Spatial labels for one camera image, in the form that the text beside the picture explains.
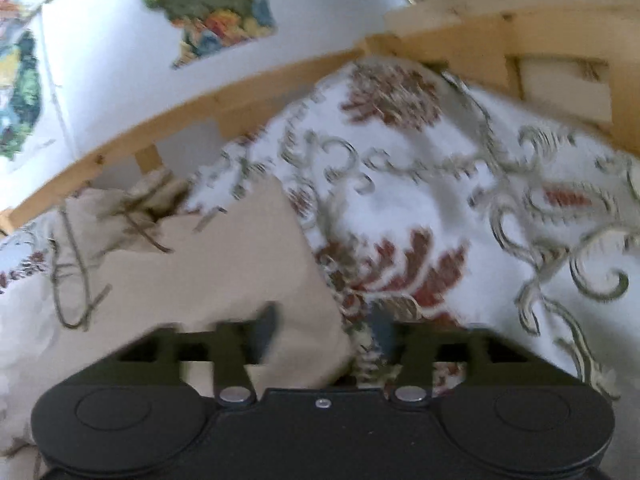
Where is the wooden bed frame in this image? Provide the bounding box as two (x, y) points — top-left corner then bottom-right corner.
(0, 0), (640, 236)

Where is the floral printed blanket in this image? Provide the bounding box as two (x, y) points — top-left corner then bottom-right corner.
(0, 55), (640, 480)

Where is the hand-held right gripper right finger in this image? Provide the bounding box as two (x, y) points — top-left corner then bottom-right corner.
(369, 309), (532, 404)

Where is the beige garment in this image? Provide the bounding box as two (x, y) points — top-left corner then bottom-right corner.
(10, 170), (357, 461)

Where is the colourful map wall poster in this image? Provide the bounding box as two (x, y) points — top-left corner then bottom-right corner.
(137, 0), (277, 70)

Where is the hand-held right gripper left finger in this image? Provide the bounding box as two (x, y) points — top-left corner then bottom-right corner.
(118, 302), (281, 405)

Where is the green map wall poster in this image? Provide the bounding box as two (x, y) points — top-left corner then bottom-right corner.
(0, 0), (108, 162)

